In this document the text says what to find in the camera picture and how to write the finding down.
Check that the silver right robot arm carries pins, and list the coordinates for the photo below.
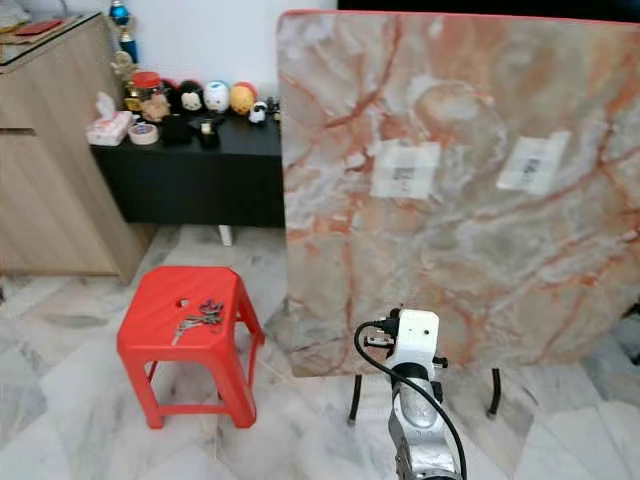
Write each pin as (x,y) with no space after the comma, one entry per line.
(422,430)

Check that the bunch of metal keys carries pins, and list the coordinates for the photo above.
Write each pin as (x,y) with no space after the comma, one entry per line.
(200,318)

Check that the marble pattern folding table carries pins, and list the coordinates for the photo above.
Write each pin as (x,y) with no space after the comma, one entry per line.
(460,270)

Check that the white paper label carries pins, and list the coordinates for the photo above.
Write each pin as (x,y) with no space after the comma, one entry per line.
(532,163)
(405,170)

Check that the red plastic stool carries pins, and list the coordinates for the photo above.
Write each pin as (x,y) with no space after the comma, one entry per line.
(175,350)

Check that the low black TV console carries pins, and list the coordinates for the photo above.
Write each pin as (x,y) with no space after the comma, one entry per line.
(190,185)

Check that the small black white figure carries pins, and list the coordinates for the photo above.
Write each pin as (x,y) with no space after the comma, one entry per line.
(273,108)

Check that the small panda figure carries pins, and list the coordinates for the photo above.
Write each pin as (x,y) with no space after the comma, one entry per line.
(257,113)

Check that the black tape dispenser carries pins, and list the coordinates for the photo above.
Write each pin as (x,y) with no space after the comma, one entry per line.
(209,135)

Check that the orange yellow round plush toy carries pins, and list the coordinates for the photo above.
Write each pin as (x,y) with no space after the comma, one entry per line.
(241,99)

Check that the white round plush toy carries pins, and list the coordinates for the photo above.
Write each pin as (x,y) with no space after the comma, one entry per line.
(216,97)

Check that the black box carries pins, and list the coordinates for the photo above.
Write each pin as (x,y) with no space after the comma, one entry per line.
(175,132)

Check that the light wood cabinet glass top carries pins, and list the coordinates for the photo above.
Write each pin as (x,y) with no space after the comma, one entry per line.
(50,180)

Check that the black mouse plush toy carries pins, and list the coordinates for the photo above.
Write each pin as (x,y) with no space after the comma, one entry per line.
(189,98)

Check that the white tape roll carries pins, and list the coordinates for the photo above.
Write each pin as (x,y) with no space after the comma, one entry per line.
(133,134)

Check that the clear jar red lid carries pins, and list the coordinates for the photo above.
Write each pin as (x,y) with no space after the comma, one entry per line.
(147,98)

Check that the black television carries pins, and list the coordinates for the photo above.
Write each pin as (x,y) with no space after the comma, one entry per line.
(490,6)

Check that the pink tissue pack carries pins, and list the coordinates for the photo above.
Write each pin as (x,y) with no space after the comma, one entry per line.
(108,128)

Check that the small gold trophy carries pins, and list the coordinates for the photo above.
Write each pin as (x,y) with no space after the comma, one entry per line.
(126,72)

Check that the red envelope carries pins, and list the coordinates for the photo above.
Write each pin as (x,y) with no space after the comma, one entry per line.
(48,26)

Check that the tall blue gold trophy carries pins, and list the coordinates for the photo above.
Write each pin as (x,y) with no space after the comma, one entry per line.
(122,18)

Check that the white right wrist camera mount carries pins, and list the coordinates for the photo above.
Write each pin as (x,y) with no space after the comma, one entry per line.
(418,337)

